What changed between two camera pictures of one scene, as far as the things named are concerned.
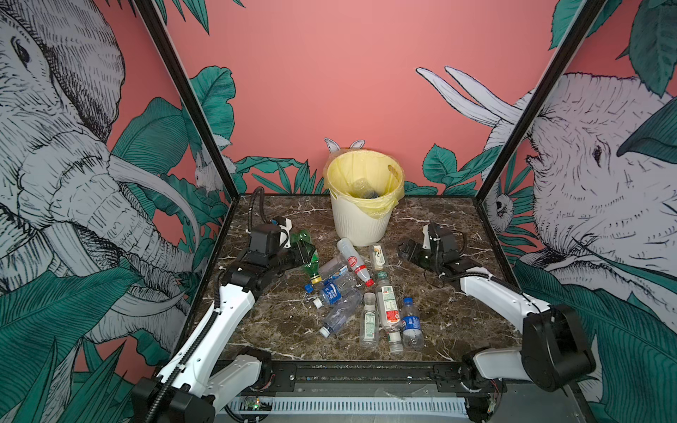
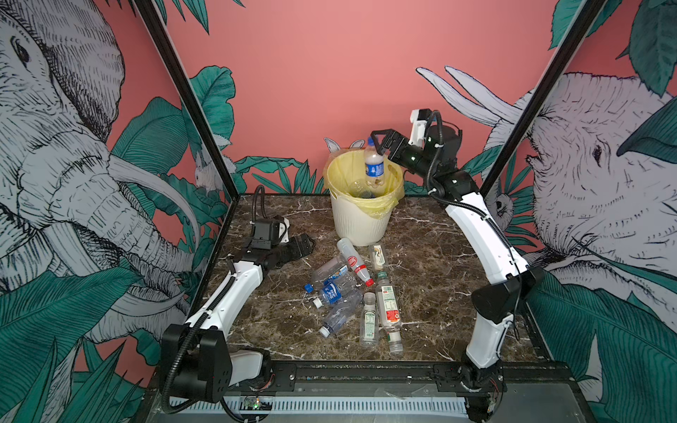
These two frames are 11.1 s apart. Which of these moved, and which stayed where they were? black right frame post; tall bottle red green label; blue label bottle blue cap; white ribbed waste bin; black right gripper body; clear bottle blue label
Moved: blue label bottle blue cap; black right gripper body
Stayed: white ribbed waste bin; clear bottle blue label; tall bottle red green label; black right frame post
